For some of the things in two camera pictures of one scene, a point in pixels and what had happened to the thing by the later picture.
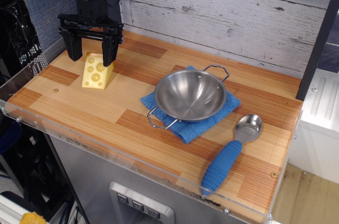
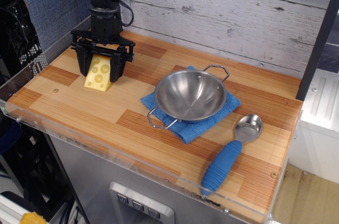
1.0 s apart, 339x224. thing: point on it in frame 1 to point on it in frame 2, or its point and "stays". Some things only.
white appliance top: [315, 144] stays
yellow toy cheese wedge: [96, 75] stays
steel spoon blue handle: [247, 127] stays
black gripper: [91, 20] to [105, 34]
